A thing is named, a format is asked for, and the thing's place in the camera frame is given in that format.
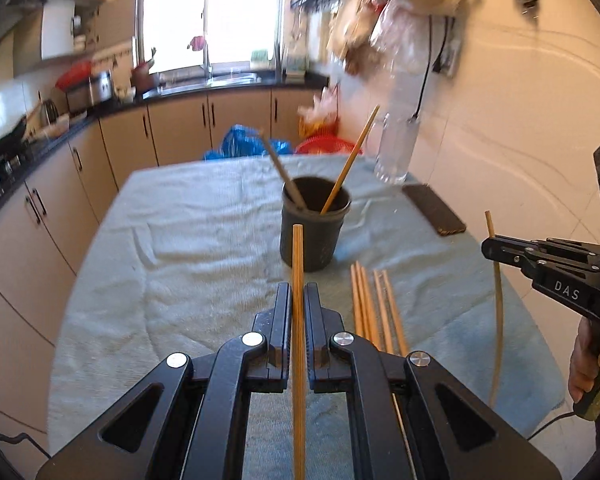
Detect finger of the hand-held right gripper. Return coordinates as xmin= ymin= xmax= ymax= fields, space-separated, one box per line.
xmin=481 ymin=236 xmax=600 ymax=322
xmin=495 ymin=234 xmax=600 ymax=272

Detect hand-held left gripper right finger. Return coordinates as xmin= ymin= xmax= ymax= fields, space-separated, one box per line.
xmin=304 ymin=282 xmax=563 ymax=480

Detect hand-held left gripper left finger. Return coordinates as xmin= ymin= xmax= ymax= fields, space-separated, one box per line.
xmin=36 ymin=282 xmax=293 ymax=480

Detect black utensil holder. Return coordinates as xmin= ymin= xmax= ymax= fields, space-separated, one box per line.
xmin=280 ymin=176 xmax=353 ymax=272

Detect person's right hand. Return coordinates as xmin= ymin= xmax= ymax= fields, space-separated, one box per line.
xmin=567 ymin=317 xmax=600 ymax=405

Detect light green towel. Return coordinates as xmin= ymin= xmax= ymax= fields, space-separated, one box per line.
xmin=47 ymin=154 xmax=566 ymax=480

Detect black smartphone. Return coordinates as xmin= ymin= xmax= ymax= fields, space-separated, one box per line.
xmin=401 ymin=183 xmax=467 ymax=237

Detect dark wooden spoon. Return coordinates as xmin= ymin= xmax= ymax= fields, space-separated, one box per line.
xmin=257 ymin=129 xmax=308 ymax=211

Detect red plastic basket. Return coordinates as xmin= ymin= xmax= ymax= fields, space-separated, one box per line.
xmin=295 ymin=132 xmax=363 ymax=157

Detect blue plastic bag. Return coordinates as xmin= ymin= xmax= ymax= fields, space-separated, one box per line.
xmin=203 ymin=124 xmax=295 ymax=162

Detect clear glass pitcher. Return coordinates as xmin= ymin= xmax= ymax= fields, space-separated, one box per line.
xmin=373 ymin=112 xmax=421 ymax=184

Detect pink plastic bag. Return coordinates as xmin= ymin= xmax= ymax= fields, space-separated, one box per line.
xmin=297 ymin=87 xmax=342 ymax=137

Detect black kitchen countertop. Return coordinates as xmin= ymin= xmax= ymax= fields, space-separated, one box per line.
xmin=0 ymin=72 xmax=331 ymax=241

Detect beige lower cabinets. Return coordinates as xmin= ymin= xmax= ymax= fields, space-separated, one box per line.
xmin=0 ymin=87 xmax=331 ymax=411

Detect metal sink faucet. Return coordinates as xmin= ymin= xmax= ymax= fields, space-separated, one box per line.
xmin=200 ymin=35 xmax=217 ymax=84

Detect dark red pot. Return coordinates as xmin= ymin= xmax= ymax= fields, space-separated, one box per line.
xmin=131 ymin=60 xmax=157 ymax=95

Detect steel rice cooker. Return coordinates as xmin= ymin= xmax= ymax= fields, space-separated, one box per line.
xmin=87 ymin=70 xmax=115 ymax=106

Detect hanging clear plastic bags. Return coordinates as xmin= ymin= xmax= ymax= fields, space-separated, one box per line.
xmin=327 ymin=0 xmax=468 ymax=126

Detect red plastic lid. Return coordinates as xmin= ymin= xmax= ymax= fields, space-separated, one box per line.
xmin=55 ymin=60 xmax=94 ymax=92

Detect kitchen window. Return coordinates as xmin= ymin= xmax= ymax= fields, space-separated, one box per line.
xmin=142 ymin=0 xmax=286 ymax=75

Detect black frying pan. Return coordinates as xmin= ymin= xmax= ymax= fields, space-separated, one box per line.
xmin=0 ymin=117 xmax=29 ymax=162

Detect white water heater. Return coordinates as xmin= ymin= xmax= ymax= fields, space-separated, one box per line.
xmin=40 ymin=0 xmax=77 ymax=61

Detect range hood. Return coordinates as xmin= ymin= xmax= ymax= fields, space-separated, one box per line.
xmin=0 ymin=0 xmax=47 ymax=53

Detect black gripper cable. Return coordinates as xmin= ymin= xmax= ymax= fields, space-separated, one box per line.
xmin=526 ymin=410 xmax=577 ymax=442

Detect white wall socket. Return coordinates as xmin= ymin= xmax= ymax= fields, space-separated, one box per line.
xmin=432 ymin=35 xmax=463 ymax=78

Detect black power cable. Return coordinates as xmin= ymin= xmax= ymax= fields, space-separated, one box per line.
xmin=407 ymin=12 xmax=443 ymax=123

